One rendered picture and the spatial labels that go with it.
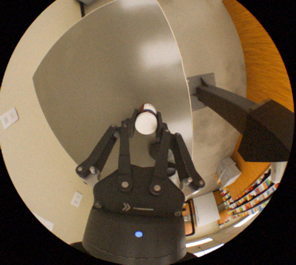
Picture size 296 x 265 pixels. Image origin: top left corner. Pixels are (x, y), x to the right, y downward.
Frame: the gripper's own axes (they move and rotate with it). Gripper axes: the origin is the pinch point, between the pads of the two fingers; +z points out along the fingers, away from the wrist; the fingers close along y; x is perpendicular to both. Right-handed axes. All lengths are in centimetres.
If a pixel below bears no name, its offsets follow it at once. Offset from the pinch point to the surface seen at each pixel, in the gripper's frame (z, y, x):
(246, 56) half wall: 96, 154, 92
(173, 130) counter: 9.3, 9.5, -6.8
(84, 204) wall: -14, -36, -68
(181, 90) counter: 9.3, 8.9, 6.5
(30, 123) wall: -1, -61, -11
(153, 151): 5.7, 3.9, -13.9
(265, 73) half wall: 57, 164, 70
